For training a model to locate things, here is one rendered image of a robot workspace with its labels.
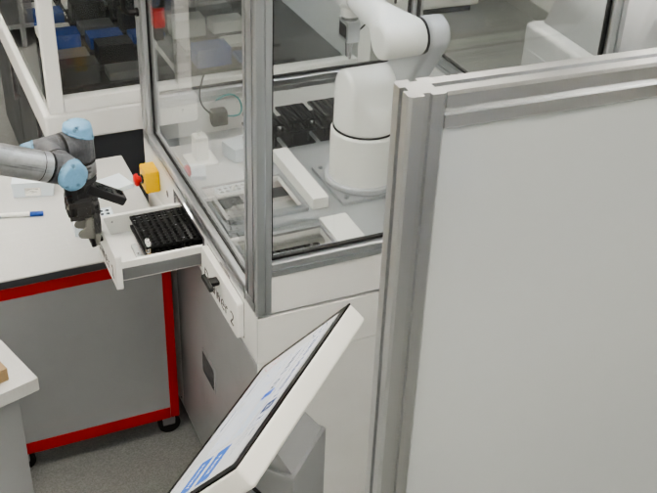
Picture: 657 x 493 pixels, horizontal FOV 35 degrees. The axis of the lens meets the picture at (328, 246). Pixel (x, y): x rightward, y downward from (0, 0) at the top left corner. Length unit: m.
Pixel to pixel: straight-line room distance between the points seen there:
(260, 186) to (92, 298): 0.99
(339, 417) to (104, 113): 1.42
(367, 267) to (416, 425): 1.35
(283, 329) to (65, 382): 0.97
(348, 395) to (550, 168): 1.76
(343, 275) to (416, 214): 1.51
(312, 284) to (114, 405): 1.11
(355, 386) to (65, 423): 1.05
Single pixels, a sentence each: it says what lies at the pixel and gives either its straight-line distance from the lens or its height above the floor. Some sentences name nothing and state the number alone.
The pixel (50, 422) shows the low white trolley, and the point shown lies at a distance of 3.44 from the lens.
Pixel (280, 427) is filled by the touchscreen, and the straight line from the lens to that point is 1.89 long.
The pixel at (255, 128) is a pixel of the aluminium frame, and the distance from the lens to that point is 2.28.
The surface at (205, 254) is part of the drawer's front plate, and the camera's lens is 2.81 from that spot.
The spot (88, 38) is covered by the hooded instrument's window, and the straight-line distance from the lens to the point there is 3.59.
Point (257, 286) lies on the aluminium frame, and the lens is 2.49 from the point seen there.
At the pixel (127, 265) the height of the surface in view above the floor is 0.88.
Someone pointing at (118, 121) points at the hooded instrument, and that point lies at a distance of 3.71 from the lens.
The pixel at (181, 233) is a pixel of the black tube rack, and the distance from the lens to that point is 2.95.
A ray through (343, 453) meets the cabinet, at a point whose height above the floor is 0.41.
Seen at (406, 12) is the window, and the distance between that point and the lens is 2.34.
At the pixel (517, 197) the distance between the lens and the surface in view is 1.14.
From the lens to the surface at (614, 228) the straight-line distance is 1.25.
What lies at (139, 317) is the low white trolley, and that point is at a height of 0.52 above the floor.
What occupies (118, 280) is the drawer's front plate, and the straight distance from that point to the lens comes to 2.86.
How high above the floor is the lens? 2.46
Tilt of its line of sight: 33 degrees down
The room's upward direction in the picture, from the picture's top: 2 degrees clockwise
